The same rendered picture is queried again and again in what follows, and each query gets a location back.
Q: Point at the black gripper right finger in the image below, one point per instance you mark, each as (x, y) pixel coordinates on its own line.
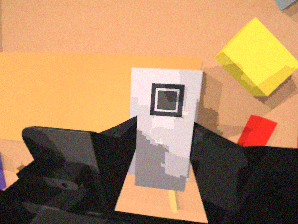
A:
(226, 172)

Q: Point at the yellow block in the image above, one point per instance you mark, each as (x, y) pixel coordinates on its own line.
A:
(256, 59)

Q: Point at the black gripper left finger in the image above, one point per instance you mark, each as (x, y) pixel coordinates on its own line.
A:
(108, 153)

